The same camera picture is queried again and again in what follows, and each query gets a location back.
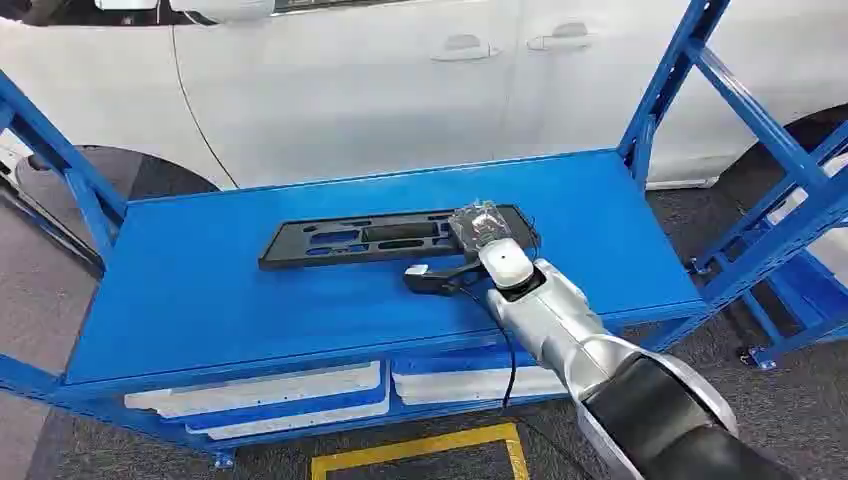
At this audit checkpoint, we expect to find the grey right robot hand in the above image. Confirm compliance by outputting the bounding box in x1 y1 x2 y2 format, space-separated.
449 200 515 257

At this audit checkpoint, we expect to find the white car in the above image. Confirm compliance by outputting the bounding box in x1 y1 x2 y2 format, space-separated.
0 0 848 193

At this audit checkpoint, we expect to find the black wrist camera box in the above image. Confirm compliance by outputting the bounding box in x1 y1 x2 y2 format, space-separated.
402 260 490 297

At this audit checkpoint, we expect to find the black cable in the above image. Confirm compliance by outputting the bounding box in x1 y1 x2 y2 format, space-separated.
458 286 518 411

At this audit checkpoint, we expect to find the white car door handle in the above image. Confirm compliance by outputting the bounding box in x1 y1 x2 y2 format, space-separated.
526 21 595 53
430 33 502 64

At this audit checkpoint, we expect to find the black plastic plate frame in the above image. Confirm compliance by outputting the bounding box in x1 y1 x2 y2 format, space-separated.
257 203 542 272

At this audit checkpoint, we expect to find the blue metal shelf rack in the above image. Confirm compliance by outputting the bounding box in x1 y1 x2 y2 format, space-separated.
0 0 848 472

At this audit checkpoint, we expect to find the white flat panel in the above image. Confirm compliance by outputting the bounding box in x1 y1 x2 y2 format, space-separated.
123 360 392 443

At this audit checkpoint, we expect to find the clear plastic wrap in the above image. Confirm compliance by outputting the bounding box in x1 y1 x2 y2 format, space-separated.
447 199 517 258

